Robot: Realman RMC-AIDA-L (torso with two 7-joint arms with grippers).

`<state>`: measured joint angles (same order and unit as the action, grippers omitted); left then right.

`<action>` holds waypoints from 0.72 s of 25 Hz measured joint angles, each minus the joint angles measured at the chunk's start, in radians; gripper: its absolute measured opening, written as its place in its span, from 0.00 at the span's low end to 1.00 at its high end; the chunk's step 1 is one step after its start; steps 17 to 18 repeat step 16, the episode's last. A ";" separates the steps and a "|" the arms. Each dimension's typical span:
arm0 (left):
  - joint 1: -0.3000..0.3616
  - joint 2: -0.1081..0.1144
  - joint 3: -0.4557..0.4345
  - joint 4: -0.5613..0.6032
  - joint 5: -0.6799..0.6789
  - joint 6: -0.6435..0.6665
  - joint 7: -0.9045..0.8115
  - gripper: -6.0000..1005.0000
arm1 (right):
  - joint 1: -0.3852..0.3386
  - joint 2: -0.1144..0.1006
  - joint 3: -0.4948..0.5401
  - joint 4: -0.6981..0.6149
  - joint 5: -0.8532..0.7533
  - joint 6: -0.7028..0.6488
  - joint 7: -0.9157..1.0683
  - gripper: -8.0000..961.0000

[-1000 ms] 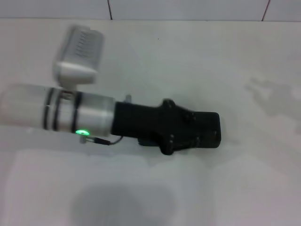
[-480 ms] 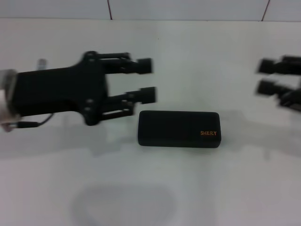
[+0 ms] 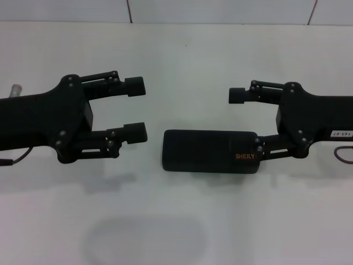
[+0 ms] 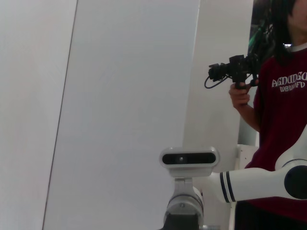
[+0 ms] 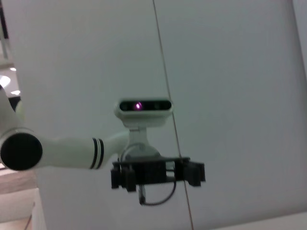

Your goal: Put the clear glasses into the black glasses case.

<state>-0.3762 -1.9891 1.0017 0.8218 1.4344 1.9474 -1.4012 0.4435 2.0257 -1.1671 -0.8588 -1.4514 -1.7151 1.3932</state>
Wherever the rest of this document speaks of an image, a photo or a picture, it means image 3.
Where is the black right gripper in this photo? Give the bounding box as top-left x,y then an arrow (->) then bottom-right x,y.
228,79 -> 353,165

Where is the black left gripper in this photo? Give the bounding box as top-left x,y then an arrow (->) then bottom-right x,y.
0,74 -> 96,166

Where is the black glasses case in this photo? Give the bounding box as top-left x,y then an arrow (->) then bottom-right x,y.
162,129 -> 261,175

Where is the left gripper silver connector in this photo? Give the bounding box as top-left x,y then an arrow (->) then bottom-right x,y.
10,84 -> 24,98

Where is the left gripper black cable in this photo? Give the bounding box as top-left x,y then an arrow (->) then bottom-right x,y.
0,147 -> 34,167

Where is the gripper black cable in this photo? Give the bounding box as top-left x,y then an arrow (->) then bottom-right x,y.
0,147 -> 34,167
334,146 -> 353,165

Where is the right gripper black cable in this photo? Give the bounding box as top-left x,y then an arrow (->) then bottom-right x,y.
334,146 -> 353,165

